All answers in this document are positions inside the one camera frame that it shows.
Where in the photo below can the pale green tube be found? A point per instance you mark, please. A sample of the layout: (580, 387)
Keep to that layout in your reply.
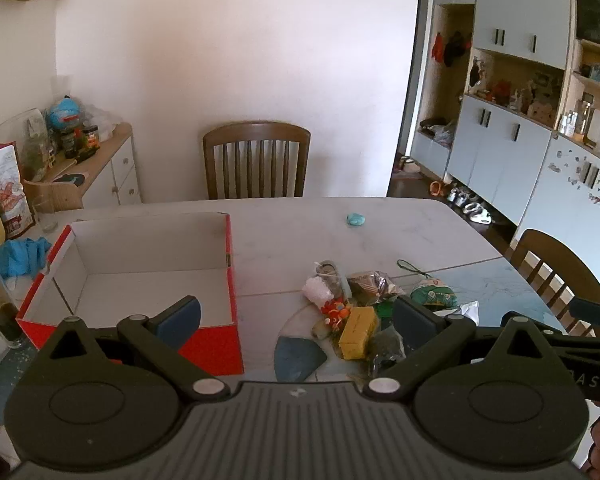
(321, 329)

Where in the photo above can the dark jar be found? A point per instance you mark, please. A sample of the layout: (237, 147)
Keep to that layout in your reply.
(69, 142)

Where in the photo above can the dark plastic bag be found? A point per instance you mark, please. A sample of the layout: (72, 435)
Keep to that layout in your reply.
(387, 347)

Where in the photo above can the wooden desk organizer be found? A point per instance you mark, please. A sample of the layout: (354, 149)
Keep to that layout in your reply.
(55, 194)

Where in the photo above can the small teal case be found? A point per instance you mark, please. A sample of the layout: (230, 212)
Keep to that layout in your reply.
(356, 219)

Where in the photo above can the white sideboard with wooden top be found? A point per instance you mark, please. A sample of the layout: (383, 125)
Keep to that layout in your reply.
(117, 170)

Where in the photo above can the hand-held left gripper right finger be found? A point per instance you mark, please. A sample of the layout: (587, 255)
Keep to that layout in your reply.
(414, 321)

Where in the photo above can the clear plastic bag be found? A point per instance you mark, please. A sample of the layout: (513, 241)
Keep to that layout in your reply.
(105, 120)

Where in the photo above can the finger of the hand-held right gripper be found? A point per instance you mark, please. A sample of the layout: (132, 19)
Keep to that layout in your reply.
(597, 312)
(580, 337)

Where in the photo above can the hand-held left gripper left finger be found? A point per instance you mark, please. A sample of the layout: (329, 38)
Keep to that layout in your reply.
(179, 321)

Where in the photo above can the wooden chair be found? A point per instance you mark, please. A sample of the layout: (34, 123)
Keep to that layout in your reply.
(256, 160)
(550, 265)

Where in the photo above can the green round packet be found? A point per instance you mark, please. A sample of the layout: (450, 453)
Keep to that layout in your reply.
(434, 294)

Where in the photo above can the red and white snack bag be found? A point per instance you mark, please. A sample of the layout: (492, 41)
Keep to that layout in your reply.
(7, 190)

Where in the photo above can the brown snack packet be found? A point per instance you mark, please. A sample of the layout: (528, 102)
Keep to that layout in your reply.
(372, 285)

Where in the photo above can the dark hanging bag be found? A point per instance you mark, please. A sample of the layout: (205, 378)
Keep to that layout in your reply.
(457, 49)

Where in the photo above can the blue rubber gloves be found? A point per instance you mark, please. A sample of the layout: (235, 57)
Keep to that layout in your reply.
(22, 257)

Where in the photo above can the clear drinking glass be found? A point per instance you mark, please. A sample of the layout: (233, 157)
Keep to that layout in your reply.
(45, 215)

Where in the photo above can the white crumpled paper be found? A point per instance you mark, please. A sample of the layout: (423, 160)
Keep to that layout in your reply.
(462, 310)

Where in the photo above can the yellow box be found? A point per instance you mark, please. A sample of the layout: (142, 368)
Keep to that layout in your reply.
(359, 332)

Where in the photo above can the large white wall cabinet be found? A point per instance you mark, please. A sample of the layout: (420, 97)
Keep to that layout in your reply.
(505, 135)

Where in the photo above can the bag of white beads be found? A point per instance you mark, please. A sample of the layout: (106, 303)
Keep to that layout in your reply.
(316, 290)

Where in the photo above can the red cardboard box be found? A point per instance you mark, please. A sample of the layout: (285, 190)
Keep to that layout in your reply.
(130, 260)

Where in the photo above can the orange label jar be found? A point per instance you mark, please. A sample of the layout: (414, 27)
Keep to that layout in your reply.
(91, 137)

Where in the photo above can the red hanging cloth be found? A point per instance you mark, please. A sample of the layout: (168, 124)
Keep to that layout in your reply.
(438, 47)

